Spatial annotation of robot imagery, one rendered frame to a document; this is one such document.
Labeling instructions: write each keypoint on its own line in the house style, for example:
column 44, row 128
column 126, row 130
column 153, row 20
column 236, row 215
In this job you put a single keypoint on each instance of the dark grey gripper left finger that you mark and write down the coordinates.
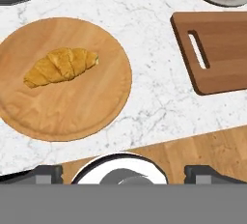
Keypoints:
column 48, row 173

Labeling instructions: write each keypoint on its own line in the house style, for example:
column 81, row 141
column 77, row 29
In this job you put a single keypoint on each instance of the golden croissant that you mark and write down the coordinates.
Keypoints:
column 61, row 66

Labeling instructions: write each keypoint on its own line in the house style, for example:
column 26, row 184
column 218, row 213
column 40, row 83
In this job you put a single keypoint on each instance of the dark wooden cutting board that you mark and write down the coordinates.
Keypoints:
column 222, row 54

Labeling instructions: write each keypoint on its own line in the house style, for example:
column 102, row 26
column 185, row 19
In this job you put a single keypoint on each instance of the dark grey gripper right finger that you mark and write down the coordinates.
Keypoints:
column 201, row 173

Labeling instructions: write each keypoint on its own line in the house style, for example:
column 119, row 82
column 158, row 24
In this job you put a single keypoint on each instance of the round white and black object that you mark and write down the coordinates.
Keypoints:
column 119, row 168

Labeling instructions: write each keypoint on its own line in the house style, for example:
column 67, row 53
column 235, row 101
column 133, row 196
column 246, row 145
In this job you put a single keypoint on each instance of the round light wooden board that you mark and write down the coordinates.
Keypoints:
column 64, row 105

